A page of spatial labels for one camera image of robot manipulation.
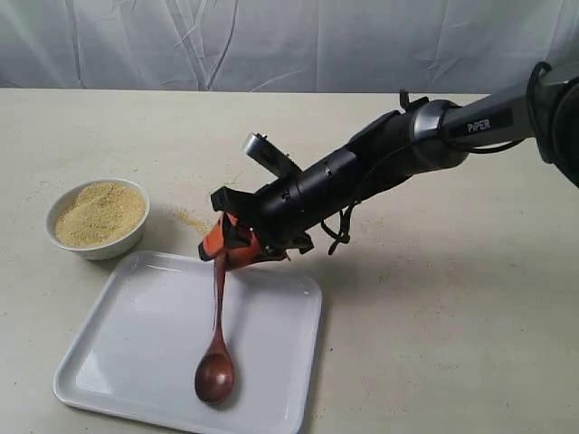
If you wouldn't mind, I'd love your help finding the beige grainy powder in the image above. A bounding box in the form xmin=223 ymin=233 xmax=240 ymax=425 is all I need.
xmin=55 ymin=182 xmax=147 ymax=248

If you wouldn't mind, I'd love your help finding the black cable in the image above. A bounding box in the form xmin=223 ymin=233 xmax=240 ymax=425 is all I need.
xmin=318 ymin=61 xmax=557 ymax=257

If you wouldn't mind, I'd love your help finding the white ceramic bowl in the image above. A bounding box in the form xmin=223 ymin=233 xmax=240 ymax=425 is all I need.
xmin=45 ymin=178 xmax=151 ymax=260

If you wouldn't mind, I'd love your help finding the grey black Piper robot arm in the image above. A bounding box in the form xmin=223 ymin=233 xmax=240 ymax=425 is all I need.
xmin=198 ymin=61 xmax=578 ymax=269

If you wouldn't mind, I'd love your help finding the white rectangular plastic tray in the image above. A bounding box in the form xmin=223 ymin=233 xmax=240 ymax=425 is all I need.
xmin=52 ymin=251 xmax=322 ymax=433

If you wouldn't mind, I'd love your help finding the white wrinkled backdrop cloth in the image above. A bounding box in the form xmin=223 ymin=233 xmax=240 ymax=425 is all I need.
xmin=1 ymin=1 xmax=578 ymax=93

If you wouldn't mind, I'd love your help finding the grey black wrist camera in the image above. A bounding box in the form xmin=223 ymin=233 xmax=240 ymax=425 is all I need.
xmin=243 ymin=133 xmax=302 ymax=178

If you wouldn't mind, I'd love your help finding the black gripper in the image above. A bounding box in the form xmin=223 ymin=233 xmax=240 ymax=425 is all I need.
xmin=198 ymin=146 xmax=375 ymax=270

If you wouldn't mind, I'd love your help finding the grain pile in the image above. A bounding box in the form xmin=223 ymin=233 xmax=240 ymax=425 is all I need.
xmin=169 ymin=207 xmax=213 ymax=236

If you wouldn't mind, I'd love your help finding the dark red wooden spoon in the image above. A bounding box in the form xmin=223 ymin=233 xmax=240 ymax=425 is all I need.
xmin=194 ymin=254 xmax=235 ymax=405

